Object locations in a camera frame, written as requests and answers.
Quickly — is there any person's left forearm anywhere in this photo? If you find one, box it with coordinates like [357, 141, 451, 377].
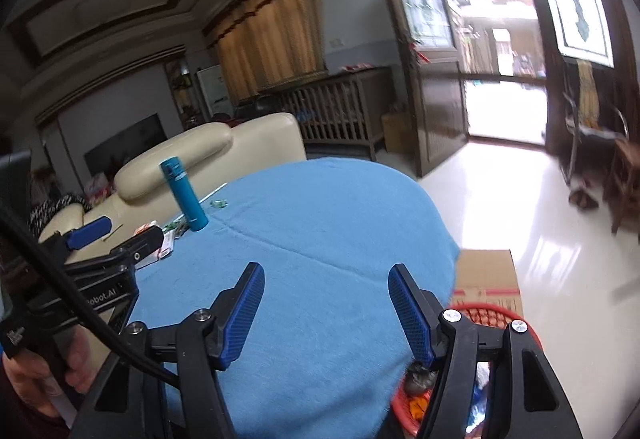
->
[0, 369, 71, 439]

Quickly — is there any long white stick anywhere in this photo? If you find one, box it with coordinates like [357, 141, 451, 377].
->
[102, 184, 229, 242]

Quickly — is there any brown cardboard box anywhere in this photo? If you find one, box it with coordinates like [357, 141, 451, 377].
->
[380, 112, 419, 154]

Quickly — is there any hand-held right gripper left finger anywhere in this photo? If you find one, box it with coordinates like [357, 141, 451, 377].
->
[70, 261, 266, 439]

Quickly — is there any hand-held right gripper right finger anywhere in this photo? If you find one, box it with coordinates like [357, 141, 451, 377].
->
[387, 263, 584, 439]

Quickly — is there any black television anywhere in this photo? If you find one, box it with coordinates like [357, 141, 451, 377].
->
[82, 113, 167, 181]

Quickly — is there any pair of slippers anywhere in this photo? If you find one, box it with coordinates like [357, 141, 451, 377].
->
[568, 186, 600, 210]

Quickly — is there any display shelf cabinet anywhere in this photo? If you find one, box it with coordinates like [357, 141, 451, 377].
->
[164, 56, 201, 130]

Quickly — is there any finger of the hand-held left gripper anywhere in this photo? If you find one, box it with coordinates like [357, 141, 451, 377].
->
[42, 216, 112, 266]
[65, 225, 166, 281]

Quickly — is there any beige curtain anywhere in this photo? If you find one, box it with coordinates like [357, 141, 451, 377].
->
[202, 0, 329, 106]

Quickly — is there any striped towel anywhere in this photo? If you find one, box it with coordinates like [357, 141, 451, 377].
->
[574, 58, 601, 123]

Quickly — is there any metal chair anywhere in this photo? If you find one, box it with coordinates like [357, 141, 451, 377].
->
[562, 56, 631, 191]

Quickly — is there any white standing air conditioner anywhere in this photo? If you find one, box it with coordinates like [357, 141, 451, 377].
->
[194, 64, 234, 120]

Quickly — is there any flat cardboard box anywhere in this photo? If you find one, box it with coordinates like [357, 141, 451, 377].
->
[447, 248, 525, 320]

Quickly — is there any black cable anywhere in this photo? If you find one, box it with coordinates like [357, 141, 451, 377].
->
[0, 206, 179, 382]

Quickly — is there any dark framed glass door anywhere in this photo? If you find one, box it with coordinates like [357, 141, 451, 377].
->
[362, 0, 472, 178]

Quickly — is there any blue tablecloth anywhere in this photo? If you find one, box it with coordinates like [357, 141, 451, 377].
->
[122, 158, 462, 439]

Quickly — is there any wooden crib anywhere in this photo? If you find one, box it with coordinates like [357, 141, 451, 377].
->
[272, 66, 394, 161]

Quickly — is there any cream leather sofa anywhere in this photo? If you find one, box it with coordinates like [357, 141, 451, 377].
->
[37, 112, 307, 271]

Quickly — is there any wooden stool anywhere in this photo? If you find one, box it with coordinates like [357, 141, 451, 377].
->
[602, 138, 640, 235]

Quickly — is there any black white floral cloth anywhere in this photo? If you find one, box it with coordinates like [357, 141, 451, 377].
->
[28, 194, 92, 238]

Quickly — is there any orange white carton box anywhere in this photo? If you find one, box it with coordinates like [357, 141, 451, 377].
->
[134, 221, 167, 270]

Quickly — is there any red mesh basket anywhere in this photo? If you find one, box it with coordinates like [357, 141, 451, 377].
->
[390, 301, 544, 439]

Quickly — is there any teal thermos bottle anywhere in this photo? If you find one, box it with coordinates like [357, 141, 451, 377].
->
[158, 158, 209, 234]

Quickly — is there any person's left hand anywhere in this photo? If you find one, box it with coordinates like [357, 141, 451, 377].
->
[4, 332, 100, 420]

